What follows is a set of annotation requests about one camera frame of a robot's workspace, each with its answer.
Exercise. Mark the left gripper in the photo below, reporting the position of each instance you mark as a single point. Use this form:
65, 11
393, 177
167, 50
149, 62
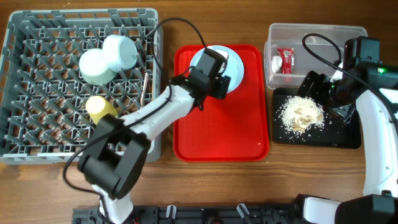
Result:
222, 85

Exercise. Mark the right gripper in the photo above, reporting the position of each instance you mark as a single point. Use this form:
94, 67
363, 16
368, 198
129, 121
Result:
321, 81

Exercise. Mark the light blue plate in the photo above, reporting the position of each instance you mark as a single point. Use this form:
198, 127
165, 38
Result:
208, 64

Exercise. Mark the rice food waste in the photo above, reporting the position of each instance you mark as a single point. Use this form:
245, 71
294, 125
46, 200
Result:
298, 115

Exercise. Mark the red sauce packet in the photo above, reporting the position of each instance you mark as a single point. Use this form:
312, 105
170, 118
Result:
287, 56

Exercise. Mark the white napkin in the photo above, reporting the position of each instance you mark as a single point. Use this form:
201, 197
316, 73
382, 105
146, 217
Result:
276, 63

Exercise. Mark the white plastic fork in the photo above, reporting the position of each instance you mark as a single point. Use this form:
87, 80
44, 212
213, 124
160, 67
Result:
144, 88

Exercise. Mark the light blue bowl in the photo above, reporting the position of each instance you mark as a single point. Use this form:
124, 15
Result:
120, 52

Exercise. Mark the yellow plastic cup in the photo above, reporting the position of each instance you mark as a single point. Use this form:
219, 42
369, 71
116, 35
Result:
97, 107

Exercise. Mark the green bowl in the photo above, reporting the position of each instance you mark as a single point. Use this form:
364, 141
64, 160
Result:
93, 67

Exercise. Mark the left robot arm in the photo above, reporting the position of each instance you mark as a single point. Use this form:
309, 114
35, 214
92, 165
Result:
113, 159

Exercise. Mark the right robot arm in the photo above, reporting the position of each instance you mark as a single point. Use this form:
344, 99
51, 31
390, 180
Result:
370, 88

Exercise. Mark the black waste tray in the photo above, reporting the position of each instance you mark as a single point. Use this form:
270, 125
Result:
334, 132

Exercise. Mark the grey dishwasher rack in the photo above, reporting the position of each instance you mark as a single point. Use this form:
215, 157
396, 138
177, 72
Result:
43, 95

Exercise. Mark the red serving tray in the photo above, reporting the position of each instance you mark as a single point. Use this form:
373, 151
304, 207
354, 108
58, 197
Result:
232, 129

